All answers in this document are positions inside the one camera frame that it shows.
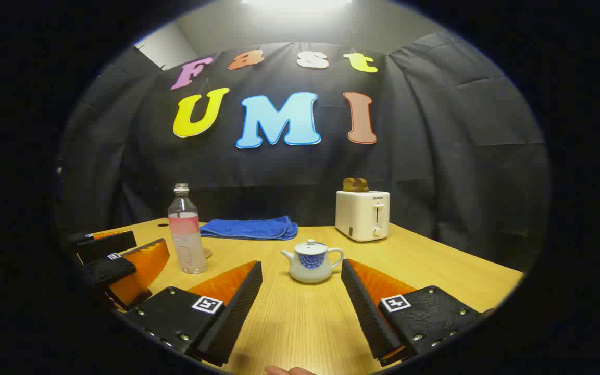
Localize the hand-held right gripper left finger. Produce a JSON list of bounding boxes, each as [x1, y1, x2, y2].
[[123, 260, 263, 367]]

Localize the white blue-patterned teacup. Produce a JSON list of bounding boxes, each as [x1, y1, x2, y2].
[[281, 245, 344, 283]]

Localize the folded blue towel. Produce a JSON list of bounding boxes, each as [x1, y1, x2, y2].
[[200, 216, 298, 241]]

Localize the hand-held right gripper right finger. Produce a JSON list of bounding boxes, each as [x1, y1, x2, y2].
[[341, 259, 493, 367]]

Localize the black backdrop cloth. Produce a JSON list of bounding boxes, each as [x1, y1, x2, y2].
[[58, 32, 551, 271]]

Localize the clear plastic water bottle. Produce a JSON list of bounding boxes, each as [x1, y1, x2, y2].
[[168, 183, 208, 274]]

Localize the white toaster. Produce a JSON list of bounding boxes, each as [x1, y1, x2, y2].
[[335, 190, 391, 242]]

